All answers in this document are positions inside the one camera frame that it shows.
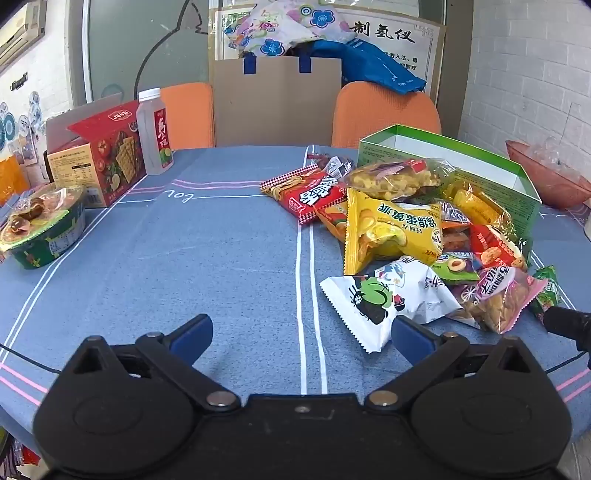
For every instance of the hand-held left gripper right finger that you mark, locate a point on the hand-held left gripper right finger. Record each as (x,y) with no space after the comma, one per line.
(411,337)

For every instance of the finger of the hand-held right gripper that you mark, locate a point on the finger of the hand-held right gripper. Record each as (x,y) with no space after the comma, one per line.
(565,323)

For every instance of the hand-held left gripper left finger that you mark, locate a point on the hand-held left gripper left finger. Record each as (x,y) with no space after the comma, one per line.
(194,337)

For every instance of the white packet green print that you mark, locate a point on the white packet green print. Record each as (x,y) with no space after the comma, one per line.
(392,295)

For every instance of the clear curly snack packet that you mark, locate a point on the clear curly snack packet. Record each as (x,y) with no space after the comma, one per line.
(388,180)

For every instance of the green cardboard box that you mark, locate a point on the green cardboard box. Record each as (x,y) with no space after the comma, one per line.
(461,154)

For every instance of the small green snack packet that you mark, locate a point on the small green snack packet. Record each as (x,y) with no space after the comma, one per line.
(547,290)

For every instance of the pink fried twist packet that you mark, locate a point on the pink fried twist packet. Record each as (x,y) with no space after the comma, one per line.
(503,300)

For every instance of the green purple fruit packet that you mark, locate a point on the green purple fruit packet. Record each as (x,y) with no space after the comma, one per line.
(455,267)

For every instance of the small orange-red snack packet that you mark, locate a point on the small orange-red snack packet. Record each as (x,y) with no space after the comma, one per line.
(455,240)

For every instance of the yellow chip packet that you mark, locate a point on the yellow chip packet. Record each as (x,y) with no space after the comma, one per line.
(383,226)

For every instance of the small purple snack packet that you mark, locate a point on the small purple snack packet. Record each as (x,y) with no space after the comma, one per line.
(455,214)

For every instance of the pink bowl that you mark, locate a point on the pink bowl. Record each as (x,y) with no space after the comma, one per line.
(554,189)

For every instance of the yellow clear snack packet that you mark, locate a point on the yellow clear snack packet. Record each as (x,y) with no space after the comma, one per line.
(475,205)

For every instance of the clear plastic wrap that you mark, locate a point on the clear plastic wrap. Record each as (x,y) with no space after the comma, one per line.
(549,152)

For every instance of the red noodle snack packet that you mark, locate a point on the red noodle snack packet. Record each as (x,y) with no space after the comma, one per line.
(309,194)

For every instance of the green instant noodle bowl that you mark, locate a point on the green instant noodle bowl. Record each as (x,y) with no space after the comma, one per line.
(46,230)

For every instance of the red cracker box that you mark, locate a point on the red cracker box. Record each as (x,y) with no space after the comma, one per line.
(115,161)

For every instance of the clear juice bottle red label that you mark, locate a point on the clear juice bottle red label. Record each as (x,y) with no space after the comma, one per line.
(154,138)

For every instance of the orange chair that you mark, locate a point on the orange chair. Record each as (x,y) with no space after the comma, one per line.
(378,115)
(189,120)

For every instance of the blue plastic bag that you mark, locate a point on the blue plastic bag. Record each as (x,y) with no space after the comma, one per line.
(374,64)

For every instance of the frosted glass door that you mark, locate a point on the frosted glass door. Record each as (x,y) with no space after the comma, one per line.
(138,46)

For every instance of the floral cloth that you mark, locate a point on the floral cloth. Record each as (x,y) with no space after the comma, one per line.
(277,27)

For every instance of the white air conditioner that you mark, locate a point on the white air conditioner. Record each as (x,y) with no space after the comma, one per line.
(18,32)

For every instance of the blue wall stickers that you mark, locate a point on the blue wall stickers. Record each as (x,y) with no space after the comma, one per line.
(32,110)

